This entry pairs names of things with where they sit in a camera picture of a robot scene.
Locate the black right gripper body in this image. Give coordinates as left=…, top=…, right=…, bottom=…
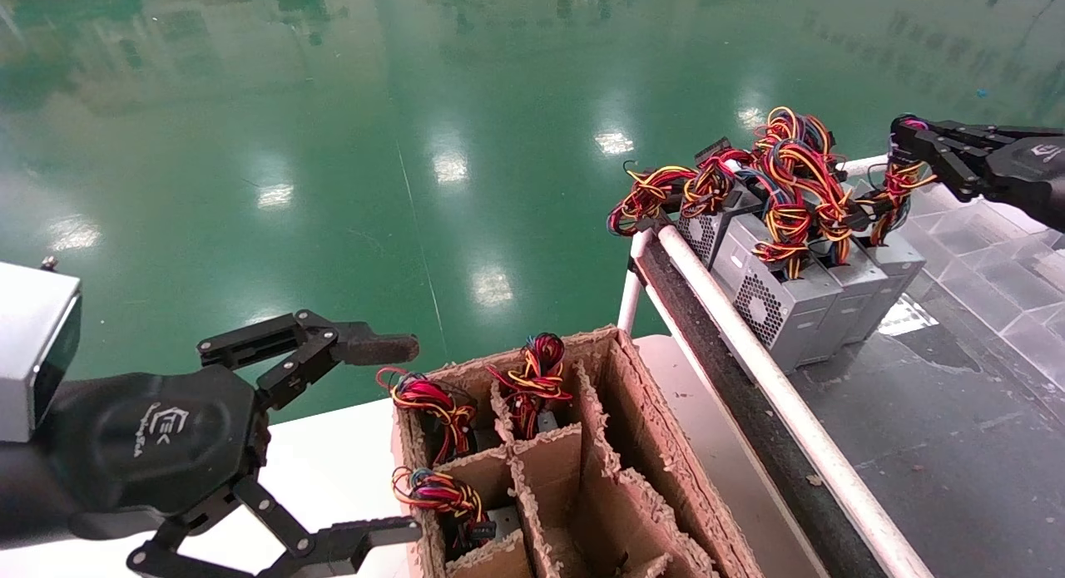
left=978, top=134, right=1065, bottom=231

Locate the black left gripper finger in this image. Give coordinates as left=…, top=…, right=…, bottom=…
left=198, top=309, right=421, bottom=411
left=126, top=475, right=424, bottom=578

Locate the white tube rack frame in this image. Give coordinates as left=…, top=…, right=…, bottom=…
left=618, top=152, right=934, bottom=578

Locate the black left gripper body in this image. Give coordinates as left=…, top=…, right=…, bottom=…
left=37, top=364, right=270, bottom=539

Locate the clear plastic divider tray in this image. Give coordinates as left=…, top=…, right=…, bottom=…
left=903, top=183, right=1065, bottom=396

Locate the brown divided cardboard box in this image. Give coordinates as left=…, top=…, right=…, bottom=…
left=391, top=326, right=765, bottom=578

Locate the grey power supply with wires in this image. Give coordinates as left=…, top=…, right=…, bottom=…
left=376, top=367, right=482, bottom=467
left=799, top=141, right=890, bottom=352
left=713, top=106, right=844, bottom=373
left=857, top=116, right=938, bottom=339
left=487, top=332, right=577, bottom=439
left=607, top=137, right=754, bottom=268
left=391, top=465, right=500, bottom=562

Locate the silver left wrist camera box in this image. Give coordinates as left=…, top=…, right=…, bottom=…
left=0, top=260, right=83, bottom=444

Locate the black rubber table mat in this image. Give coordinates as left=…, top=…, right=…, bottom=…
left=786, top=295, right=1065, bottom=578

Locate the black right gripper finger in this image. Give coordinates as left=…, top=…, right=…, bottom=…
left=891, top=116, right=1063, bottom=147
left=894, top=141, right=984, bottom=202

